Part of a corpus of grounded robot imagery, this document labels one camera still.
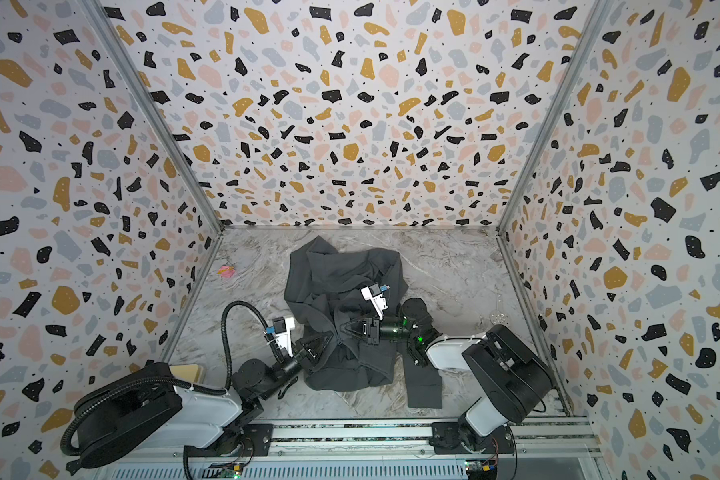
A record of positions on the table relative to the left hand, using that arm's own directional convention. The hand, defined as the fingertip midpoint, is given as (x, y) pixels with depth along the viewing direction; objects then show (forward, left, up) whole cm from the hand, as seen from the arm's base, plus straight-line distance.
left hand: (332, 335), depth 72 cm
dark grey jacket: (+25, +4, -17) cm, 30 cm away
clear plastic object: (+15, -51, -20) cm, 57 cm away
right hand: (+2, -2, 0) cm, 3 cm away
